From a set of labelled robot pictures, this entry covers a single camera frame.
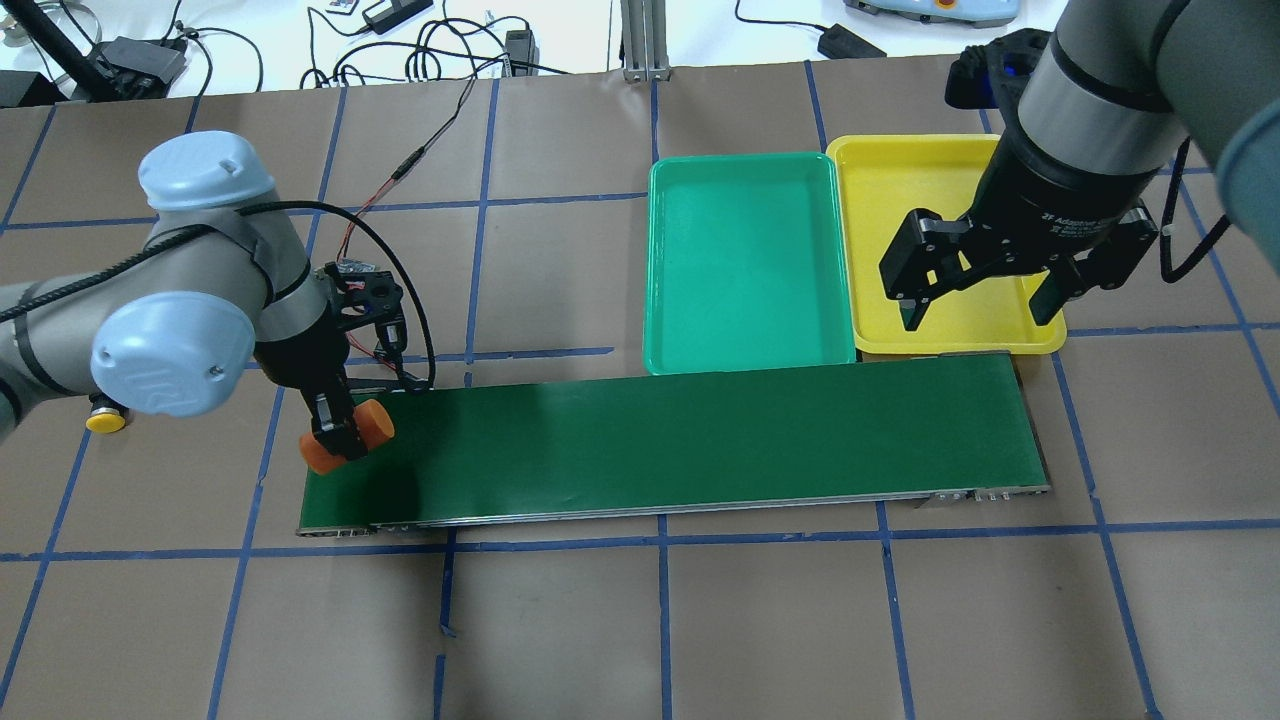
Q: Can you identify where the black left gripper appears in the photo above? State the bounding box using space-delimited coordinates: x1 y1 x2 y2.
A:
255 265 408 461

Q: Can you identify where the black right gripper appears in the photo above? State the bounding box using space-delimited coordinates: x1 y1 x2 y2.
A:
879 136 1156 332

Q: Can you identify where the plain orange cylinder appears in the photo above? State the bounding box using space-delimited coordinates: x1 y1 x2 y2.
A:
298 398 396 477

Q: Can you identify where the yellow push button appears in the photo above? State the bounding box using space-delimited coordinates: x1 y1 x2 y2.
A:
84 393 131 434

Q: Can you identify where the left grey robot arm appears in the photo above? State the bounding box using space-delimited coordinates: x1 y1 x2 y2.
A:
1 129 417 474

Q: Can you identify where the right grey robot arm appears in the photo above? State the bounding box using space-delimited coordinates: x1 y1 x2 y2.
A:
879 1 1279 331

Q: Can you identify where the green conveyor belt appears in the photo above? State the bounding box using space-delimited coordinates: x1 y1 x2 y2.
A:
296 354 1050 537

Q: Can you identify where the small sensor circuit board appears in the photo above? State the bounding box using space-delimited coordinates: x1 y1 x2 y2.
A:
335 258 381 275

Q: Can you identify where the yellow plastic tray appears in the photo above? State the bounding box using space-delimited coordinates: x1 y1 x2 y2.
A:
827 135 1068 355

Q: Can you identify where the green plastic tray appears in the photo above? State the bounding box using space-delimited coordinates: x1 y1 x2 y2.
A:
643 152 856 375

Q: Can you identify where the blue teach pendant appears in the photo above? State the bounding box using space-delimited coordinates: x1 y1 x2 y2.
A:
844 0 1021 29

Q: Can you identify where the black power adapter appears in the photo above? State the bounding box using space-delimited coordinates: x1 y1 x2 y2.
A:
817 24 887 59

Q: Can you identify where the red black wire cable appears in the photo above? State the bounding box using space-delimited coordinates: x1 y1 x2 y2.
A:
326 70 479 363

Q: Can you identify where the aluminium frame post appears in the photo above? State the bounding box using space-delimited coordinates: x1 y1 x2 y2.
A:
620 0 672 85

